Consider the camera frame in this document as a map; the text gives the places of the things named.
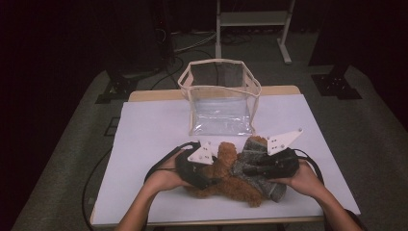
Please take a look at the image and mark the long black cable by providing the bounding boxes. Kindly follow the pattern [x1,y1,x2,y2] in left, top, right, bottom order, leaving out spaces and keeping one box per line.
[81,146,114,231]

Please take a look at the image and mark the brown teddy bear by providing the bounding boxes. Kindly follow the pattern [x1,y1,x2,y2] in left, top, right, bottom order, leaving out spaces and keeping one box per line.
[184,136,268,209]

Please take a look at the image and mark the person's right hand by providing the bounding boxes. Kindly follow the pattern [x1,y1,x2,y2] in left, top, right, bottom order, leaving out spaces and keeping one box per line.
[268,159,325,199]

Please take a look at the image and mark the left hand-held gripper cable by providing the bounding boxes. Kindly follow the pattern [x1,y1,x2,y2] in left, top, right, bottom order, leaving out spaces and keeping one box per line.
[143,141,201,184]

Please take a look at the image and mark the black stand base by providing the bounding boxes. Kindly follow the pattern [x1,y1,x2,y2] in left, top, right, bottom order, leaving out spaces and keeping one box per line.
[95,64,140,105]
[310,64,364,101]

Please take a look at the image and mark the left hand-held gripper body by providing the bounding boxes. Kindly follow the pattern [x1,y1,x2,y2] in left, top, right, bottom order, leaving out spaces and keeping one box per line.
[175,141,216,191]

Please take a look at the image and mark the black equipment tower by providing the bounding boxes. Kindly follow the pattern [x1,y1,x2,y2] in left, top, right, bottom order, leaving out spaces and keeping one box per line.
[148,0,177,66]

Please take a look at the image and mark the black floor cable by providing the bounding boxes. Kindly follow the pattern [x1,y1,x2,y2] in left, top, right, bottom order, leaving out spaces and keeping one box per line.
[150,49,213,90]

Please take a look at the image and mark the white metal stand frame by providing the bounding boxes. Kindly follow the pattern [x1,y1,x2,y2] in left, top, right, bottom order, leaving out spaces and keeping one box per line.
[215,0,296,65]

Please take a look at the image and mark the person's left hand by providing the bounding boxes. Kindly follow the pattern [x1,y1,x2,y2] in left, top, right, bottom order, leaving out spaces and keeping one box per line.
[143,151,193,194]

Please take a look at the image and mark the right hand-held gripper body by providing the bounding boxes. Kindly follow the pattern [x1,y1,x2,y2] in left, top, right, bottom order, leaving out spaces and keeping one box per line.
[265,128,304,180]

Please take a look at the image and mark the wooden table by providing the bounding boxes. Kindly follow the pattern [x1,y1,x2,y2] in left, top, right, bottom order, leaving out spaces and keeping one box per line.
[89,85,362,229]

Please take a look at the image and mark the grey fuzzy doll sweater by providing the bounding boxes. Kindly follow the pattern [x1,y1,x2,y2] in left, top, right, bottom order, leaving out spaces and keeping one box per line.
[231,138,288,204]

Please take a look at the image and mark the dark floor outlet plate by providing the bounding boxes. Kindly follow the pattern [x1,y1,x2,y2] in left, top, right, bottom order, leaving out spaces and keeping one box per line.
[104,116,121,138]

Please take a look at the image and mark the tangled black cables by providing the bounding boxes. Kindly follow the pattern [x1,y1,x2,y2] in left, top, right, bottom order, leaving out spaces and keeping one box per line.
[220,31,254,46]

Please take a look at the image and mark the grey floor cables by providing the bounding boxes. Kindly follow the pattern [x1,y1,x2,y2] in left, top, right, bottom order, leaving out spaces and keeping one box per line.
[172,32,217,54]

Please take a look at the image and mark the white table cover sheet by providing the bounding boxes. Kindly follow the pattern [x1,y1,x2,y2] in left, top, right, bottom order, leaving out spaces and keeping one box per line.
[90,93,361,225]

